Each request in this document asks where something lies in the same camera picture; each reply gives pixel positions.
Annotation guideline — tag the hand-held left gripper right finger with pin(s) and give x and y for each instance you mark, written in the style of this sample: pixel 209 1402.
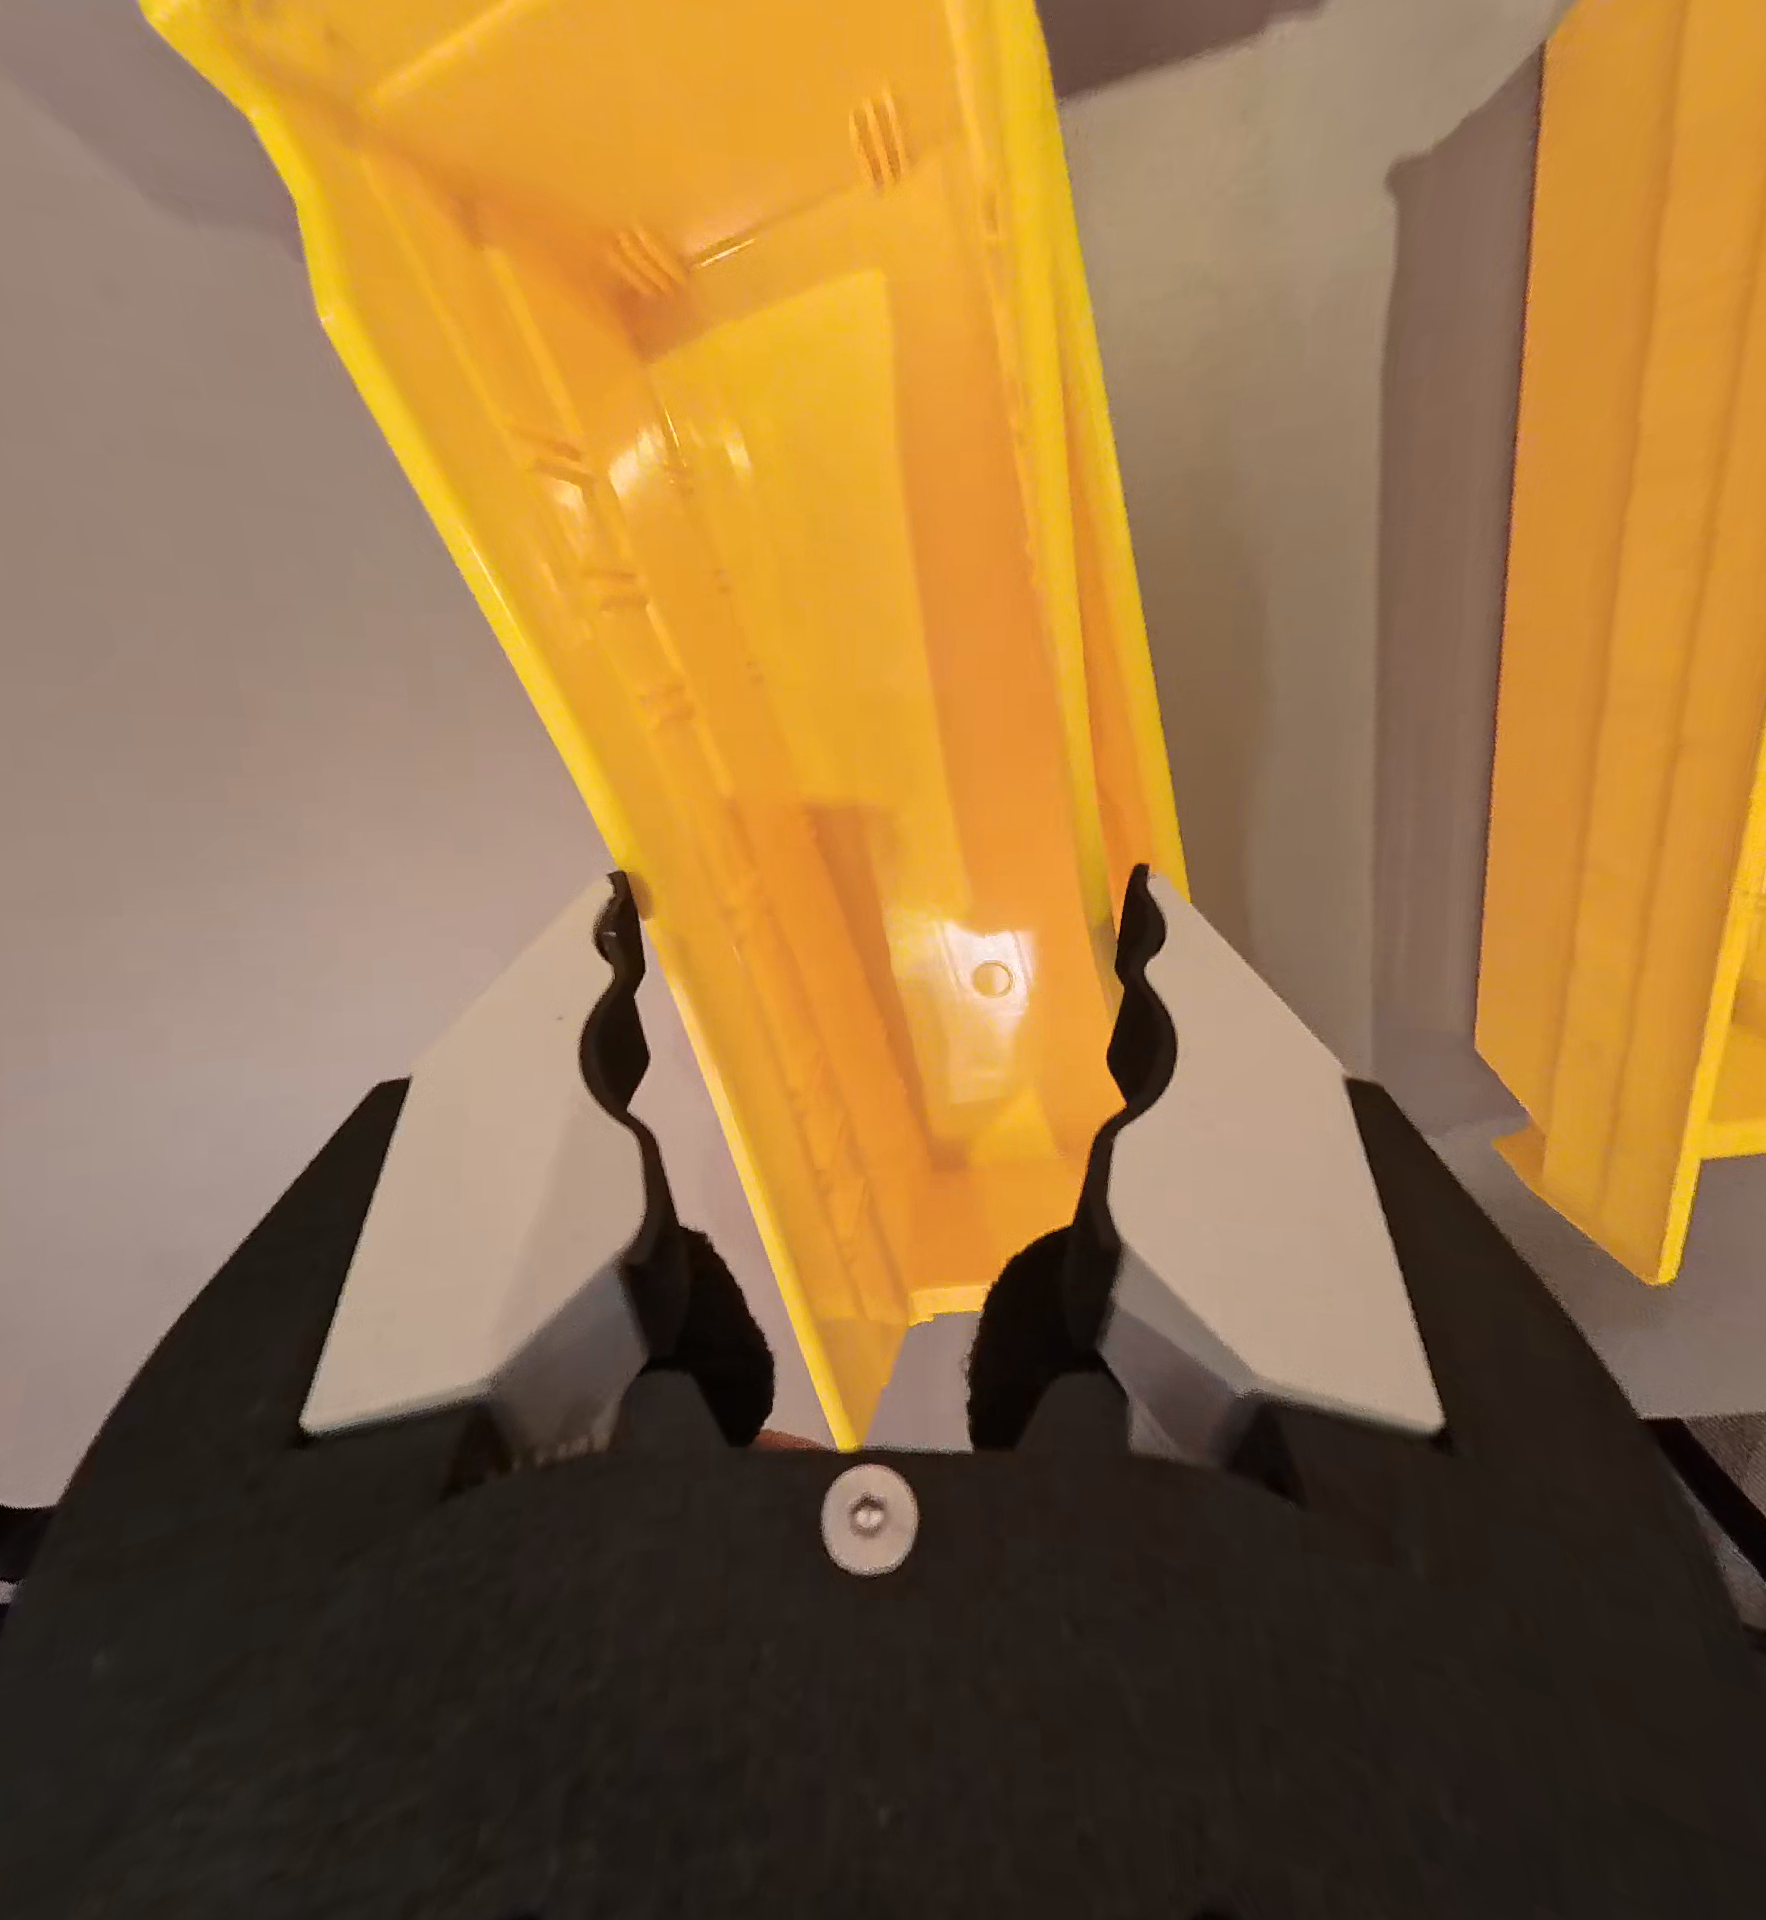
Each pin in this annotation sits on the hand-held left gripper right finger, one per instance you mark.
pixel 1273 1229

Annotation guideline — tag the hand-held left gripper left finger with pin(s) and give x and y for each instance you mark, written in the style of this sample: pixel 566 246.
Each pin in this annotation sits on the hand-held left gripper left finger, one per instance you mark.
pixel 478 1229

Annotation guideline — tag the yellow plastic storage bin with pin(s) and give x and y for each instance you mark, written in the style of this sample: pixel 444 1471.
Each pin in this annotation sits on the yellow plastic storage bin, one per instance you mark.
pixel 1617 600
pixel 824 600

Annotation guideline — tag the grey desk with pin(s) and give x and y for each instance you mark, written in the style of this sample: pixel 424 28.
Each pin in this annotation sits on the grey desk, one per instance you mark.
pixel 148 750

